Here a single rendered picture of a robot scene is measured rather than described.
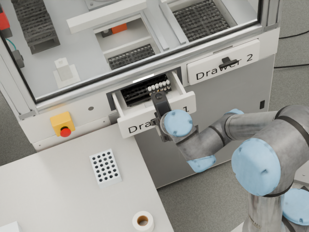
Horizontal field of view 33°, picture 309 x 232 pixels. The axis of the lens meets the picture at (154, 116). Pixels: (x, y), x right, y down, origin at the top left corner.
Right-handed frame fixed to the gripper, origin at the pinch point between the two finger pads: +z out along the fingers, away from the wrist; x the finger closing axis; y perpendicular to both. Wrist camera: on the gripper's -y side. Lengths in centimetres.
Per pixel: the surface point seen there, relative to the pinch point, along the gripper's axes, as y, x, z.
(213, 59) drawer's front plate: -13.5, 26.8, 8.6
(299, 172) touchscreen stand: 51, 65, 72
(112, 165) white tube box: 9.7, -21.2, 8.5
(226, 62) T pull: -10.8, 30.8, 7.9
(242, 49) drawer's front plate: -13.5, 38.5, 8.6
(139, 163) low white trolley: 12.8, -12.0, 10.0
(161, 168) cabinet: 23, 0, 64
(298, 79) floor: 9, 95, 106
